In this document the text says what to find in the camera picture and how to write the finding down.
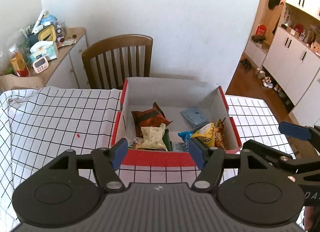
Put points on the brown wooden chair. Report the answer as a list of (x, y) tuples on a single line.
[(109, 62)]

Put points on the white tissue pack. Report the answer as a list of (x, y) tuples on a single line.
[(48, 49)]

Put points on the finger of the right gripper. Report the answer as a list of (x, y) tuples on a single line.
[(295, 131)]

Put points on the orange juice bottle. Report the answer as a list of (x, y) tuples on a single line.
[(17, 62)]

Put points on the white wall cabinet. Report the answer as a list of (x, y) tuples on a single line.
[(284, 41)]

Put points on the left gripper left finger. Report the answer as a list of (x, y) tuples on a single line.
[(106, 162)]

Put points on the brown gold snack packet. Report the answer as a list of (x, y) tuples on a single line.
[(219, 134)]

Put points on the red cardboard box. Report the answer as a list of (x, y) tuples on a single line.
[(173, 96)]

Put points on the light blue snack packet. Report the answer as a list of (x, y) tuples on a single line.
[(195, 117)]

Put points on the yellow green container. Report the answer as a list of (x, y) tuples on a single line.
[(47, 34)]

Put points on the green yellow snack packet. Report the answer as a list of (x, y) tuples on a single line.
[(137, 140)]

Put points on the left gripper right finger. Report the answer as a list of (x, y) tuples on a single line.
[(209, 161)]

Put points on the orange brown snack bag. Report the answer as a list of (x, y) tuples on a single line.
[(153, 117)]

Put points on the pink digital timer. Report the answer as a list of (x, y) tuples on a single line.
[(40, 64)]

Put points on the person's right hand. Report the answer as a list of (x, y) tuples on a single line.
[(311, 219)]

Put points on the white checkered tablecloth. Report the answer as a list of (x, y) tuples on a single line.
[(38, 125)]

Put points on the blue white snack packet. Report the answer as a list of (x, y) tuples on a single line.
[(182, 146)]

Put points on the wooden side cabinet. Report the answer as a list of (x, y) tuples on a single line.
[(66, 71)]

